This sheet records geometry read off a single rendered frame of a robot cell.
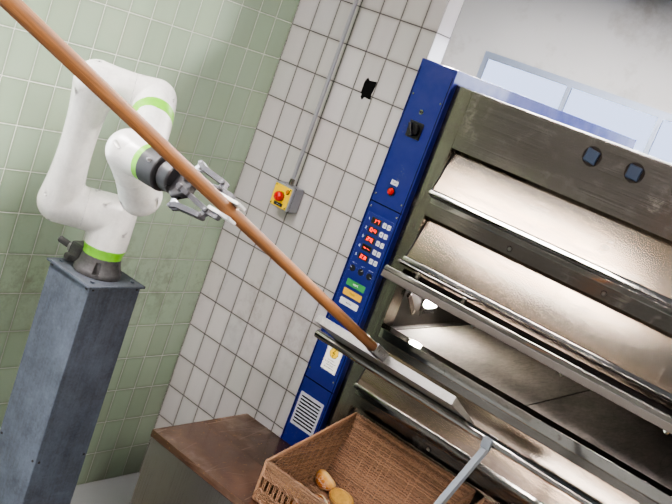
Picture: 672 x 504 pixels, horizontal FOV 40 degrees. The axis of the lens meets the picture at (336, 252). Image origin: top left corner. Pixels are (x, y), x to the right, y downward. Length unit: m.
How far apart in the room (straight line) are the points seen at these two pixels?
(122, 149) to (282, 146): 1.65
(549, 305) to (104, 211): 1.46
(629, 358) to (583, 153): 0.67
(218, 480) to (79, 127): 1.32
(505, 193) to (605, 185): 0.35
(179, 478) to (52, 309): 0.85
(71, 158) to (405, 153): 1.26
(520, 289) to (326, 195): 0.89
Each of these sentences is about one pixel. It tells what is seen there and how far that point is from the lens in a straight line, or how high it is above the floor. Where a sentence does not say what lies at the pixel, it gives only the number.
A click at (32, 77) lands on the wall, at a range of 3.17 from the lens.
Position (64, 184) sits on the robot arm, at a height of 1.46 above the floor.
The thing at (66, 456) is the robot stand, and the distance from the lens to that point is 3.13.
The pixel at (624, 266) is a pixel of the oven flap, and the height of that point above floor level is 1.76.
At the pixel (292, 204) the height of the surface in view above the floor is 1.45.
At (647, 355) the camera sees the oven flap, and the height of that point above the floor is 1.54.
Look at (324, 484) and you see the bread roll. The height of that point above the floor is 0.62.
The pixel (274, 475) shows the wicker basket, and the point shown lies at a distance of 3.18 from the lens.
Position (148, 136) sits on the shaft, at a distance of 1.79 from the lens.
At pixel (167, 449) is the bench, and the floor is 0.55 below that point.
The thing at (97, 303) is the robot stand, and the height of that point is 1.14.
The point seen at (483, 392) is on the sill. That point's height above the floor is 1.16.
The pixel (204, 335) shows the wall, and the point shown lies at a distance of 4.04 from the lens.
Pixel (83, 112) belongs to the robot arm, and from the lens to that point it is 2.67.
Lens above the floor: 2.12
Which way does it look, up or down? 12 degrees down
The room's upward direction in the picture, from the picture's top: 20 degrees clockwise
